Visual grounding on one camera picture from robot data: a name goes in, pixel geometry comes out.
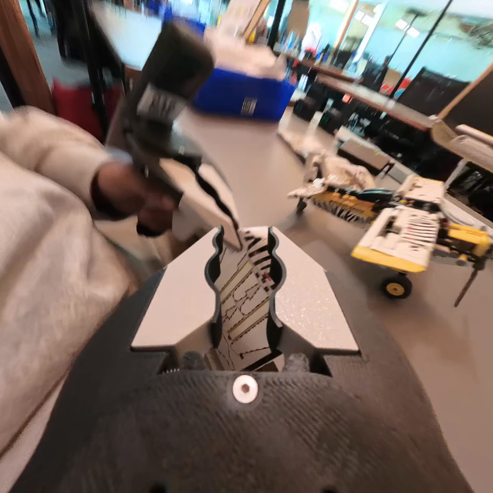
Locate person's left hand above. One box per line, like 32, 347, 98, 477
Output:
93, 161, 182, 236

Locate dark panel with white rail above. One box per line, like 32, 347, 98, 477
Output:
431, 71, 493, 174

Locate person's left forearm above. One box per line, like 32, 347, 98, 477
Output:
0, 106, 133, 232

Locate lego airplane model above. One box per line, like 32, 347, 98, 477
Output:
287, 152, 493, 309

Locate sticker sheet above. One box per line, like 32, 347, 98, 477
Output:
211, 226, 287, 372

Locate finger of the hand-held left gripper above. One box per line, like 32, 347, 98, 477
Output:
159, 159, 244, 251
193, 156, 241, 232

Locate long wooden desk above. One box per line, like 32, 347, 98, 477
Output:
287, 54, 440, 131

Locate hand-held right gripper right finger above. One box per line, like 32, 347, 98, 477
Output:
266, 225, 361, 354

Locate dark flat box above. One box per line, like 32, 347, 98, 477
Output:
337, 138, 396, 176

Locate crumpled white paper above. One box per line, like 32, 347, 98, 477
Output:
204, 29, 287, 81

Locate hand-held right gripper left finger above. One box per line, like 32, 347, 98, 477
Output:
130, 225, 225, 352

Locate blue plastic bin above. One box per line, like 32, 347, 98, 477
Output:
193, 67, 296, 123

